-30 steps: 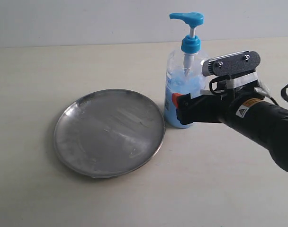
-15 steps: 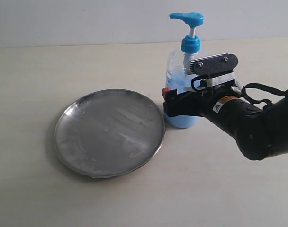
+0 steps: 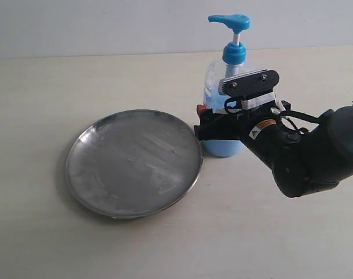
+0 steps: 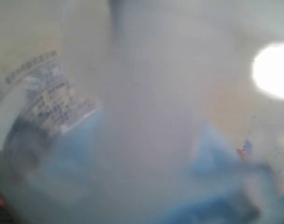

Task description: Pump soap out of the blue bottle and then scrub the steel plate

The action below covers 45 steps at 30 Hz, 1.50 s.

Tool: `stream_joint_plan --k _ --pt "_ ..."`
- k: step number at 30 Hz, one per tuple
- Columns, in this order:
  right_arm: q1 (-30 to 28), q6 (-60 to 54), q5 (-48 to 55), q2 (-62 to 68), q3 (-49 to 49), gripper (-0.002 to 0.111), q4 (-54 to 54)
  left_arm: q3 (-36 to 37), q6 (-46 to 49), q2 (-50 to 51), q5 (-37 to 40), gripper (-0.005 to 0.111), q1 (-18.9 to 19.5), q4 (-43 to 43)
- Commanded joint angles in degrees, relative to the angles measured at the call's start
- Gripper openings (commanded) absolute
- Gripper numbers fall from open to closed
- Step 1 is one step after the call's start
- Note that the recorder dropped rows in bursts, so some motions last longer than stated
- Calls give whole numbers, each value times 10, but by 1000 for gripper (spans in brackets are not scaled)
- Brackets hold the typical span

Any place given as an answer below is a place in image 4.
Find blue soap pump bottle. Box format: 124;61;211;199
0;0;284;224

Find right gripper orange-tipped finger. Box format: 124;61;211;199
0;196;18;224

